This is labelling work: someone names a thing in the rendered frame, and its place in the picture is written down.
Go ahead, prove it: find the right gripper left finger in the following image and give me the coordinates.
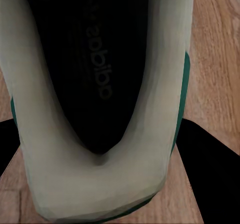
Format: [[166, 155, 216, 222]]
[[0, 119, 21, 177]]

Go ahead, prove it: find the gym shoe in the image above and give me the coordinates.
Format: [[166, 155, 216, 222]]
[[0, 0, 194, 224]]

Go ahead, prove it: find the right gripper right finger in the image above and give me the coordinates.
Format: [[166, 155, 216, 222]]
[[176, 118, 240, 224]]

